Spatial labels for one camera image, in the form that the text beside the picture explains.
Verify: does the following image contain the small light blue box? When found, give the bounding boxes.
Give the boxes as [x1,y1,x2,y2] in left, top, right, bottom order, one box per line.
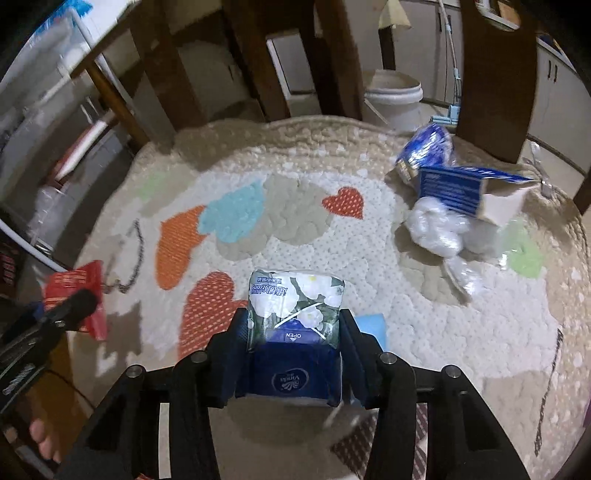
[356,314,388,351]

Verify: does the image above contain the floral tissue packet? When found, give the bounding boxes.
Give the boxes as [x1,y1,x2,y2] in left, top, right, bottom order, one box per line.
[235,269,346,407]

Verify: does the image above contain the red snack bag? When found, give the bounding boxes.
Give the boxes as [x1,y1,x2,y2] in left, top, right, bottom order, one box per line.
[43,260,108,341]

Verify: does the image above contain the clear plastic bag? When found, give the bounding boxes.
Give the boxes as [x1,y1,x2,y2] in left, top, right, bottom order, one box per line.
[405,197,483,301]

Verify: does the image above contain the blue Chinese text box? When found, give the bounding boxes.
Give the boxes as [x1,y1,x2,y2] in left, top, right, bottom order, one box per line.
[418,166,537,227]

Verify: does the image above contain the blue white tissue pack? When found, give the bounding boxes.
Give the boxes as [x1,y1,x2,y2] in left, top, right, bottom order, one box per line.
[394,123,454,185]

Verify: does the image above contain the grey kitchen cabinets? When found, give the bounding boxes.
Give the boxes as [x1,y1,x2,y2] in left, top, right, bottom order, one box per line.
[394,1,590,174]

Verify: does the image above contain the person's hand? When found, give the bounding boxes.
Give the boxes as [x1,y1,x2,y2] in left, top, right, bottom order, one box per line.
[29,418,62,464]

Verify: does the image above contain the quilted heart pattern cushion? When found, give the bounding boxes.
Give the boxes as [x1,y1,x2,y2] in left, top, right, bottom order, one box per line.
[69,117,590,479]

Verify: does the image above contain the metal clip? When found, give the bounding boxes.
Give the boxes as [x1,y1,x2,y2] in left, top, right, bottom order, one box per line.
[525,141,554,200]

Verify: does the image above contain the blue flat mop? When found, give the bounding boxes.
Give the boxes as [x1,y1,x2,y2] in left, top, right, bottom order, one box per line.
[431,0,463,128]

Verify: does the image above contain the white plastic bucket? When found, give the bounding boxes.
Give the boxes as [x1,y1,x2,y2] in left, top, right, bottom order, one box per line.
[363,69,423,133]

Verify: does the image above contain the dark wooden chair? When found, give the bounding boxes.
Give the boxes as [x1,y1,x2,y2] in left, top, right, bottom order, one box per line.
[82,0,591,216]

